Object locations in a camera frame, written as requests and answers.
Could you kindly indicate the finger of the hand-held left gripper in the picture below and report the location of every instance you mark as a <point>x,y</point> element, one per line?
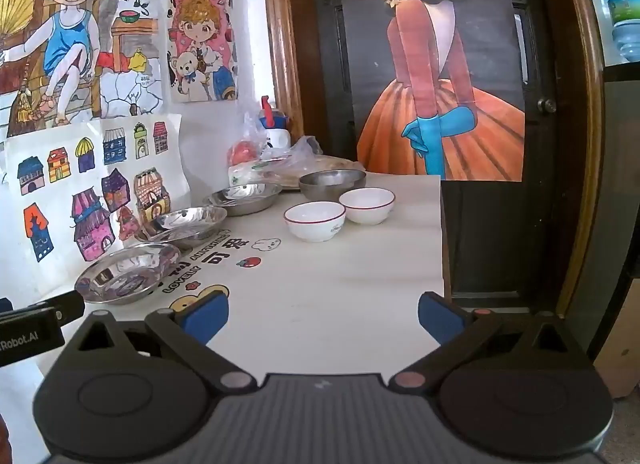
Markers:
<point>65,306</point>

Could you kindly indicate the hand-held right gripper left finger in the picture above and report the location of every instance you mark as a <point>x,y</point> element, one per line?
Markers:
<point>205,316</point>

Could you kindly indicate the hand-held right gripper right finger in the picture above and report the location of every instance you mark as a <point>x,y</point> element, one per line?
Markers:
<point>440,316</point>

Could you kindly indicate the steel plate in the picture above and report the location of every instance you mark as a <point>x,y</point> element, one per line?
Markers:
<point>245,196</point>
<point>187,224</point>
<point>130,274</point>

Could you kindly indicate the red-rimmed white bowl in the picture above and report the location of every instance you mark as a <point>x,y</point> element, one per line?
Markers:
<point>367,206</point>
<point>315,221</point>

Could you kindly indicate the steel bowl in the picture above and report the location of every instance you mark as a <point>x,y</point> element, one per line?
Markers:
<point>332,183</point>

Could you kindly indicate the white printed table cover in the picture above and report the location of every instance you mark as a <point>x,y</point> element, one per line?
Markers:
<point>350,269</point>

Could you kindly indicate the dark door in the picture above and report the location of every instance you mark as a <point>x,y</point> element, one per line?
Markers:
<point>500,224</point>

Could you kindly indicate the colourful houses drawing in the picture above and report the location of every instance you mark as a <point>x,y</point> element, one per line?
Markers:
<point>90,194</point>

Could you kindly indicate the white bagged food package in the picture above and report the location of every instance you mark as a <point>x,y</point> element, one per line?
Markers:
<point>245,174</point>

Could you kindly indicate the red tomato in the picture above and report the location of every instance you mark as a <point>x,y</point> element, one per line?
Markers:
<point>242,153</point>

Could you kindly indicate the plastic bag of flatbread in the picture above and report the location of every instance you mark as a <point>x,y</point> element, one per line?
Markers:
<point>320,161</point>

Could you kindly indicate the clear plastic bag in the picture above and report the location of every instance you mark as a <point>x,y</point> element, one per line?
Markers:
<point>252,126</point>

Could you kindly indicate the white bottle with blue lid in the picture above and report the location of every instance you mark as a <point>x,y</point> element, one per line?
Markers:
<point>276,131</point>

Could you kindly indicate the orange dress woman poster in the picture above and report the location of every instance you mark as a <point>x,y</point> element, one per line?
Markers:
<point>430,93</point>

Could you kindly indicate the metal door knob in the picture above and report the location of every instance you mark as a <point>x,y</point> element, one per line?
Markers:
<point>546,105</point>

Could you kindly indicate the boy with fan drawing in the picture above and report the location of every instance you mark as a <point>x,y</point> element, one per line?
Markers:
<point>75,43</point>

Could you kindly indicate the girl with bear drawing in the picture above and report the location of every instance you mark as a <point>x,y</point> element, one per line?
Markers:
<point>202,43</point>

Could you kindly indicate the clear plastic water bottle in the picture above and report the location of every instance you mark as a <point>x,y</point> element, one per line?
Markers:
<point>620,8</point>

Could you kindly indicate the wooden door frame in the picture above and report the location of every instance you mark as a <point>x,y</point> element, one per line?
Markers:
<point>280,43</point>

